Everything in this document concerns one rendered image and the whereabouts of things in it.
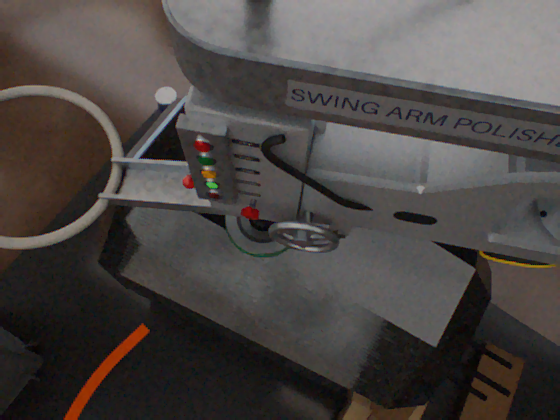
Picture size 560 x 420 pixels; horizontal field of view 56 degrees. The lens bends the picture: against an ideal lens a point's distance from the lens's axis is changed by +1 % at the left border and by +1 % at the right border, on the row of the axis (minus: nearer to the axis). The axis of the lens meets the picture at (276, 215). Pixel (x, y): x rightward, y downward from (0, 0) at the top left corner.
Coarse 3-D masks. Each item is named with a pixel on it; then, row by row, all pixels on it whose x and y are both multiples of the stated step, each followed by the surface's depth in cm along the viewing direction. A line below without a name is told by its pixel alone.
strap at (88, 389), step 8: (144, 328) 219; (136, 336) 217; (128, 344) 216; (112, 352) 215; (120, 352) 215; (112, 360) 214; (104, 368) 212; (112, 368) 213; (96, 376) 211; (104, 376) 211; (88, 384) 210; (96, 384) 210; (80, 392) 209; (88, 392) 209; (80, 400) 208; (72, 408) 207; (80, 408) 207; (72, 416) 206
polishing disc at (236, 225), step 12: (228, 216) 146; (228, 228) 145; (240, 228) 145; (252, 228) 145; (240, 240) 144; (252, 240) 144; (264, 240) 144; (252, 252) 143; (264, 252) 143; (276, 252) 143
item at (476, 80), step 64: (192, 0) 67; (256, 0) 67; (320, 0) 67; (384, 0) 67; (448, 0) 67; (512, 0) 68; (192, 64) 70; (256, 64) 65; (320, 64) 63; (384, 64) 64; (448, 64) 64; (512, 64) 64; (384, 128) 72; (448, 128) 69; (512, 128) 67
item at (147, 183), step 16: (112, 160) 143; (128, 160) 141; (144, 160) 140; (160, 160) 139; (128, 176) 145; (144, 176) 143; (160, 176) 142; (176, 176) 141; (128, 192) 142; (144, 192) 141; (160, 192) 140; (176, 192) 138; (192, 192) 137; (160, 208) 138; (176, 208) 135; (192, 208) 133; (208, 208) 130
